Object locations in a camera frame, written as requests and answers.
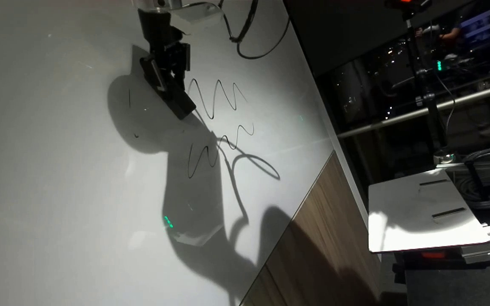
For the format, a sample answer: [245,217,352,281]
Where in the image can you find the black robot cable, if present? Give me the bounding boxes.
[218,0,293,62]

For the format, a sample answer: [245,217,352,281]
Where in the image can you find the black felt whiteboard eraser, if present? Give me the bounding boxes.
[152,79,198,121]

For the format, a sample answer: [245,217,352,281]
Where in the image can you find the black tripod pole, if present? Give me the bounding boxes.
[407,16,453,167]

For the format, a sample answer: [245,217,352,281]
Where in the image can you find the small white slotted platform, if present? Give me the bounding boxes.
[368,167,490,256]

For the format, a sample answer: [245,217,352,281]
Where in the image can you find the blue lit monitor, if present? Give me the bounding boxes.
[463,8,490,45]

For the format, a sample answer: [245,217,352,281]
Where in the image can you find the large white whiteboard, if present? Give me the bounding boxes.
[0,0,369,306]

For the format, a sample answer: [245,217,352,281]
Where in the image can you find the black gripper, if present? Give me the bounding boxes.
[138,9,194,96]

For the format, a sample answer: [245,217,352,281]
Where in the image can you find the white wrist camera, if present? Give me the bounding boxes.
[167,2,225,38]

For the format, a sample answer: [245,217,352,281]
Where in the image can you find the silver metal rail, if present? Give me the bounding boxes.
[337,79,490,140]

